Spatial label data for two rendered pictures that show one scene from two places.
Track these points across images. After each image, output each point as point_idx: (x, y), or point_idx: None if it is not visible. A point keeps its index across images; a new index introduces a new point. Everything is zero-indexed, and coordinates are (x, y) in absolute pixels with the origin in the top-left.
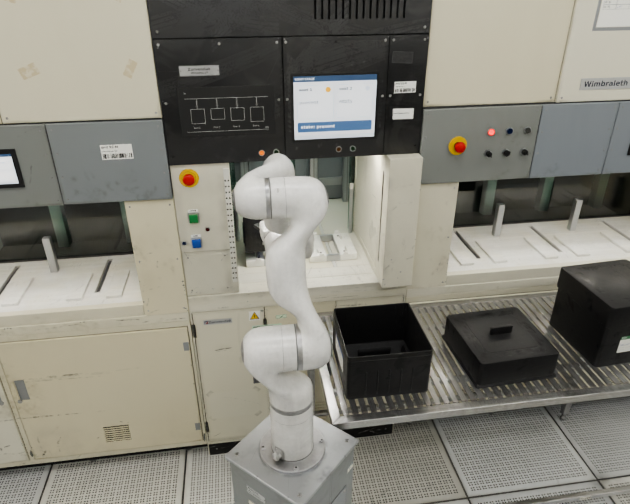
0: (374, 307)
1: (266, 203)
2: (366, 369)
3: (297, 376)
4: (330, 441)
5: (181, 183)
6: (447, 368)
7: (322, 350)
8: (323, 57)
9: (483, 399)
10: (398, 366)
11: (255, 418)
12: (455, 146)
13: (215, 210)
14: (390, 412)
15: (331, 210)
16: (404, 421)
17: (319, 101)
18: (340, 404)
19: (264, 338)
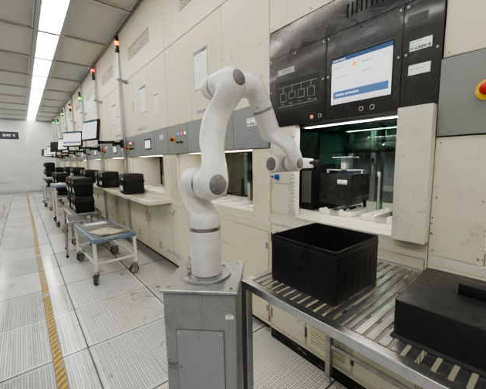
0: (346, 231)
1: (205, 82)
2: (282, 252)
3: (207, 209)
4: (224, 283)
5: None
6: (385, 309)
7: (201, 178)
8: (352, 41)
9: (382, 345)
10: (305, 259)
11: (296, 323)
12: (479, 87)
13: None
14: (281, 296)
15: None
16: (287, 311)
17: (348, 73)
18: (263, 277)
19: (189, 168)
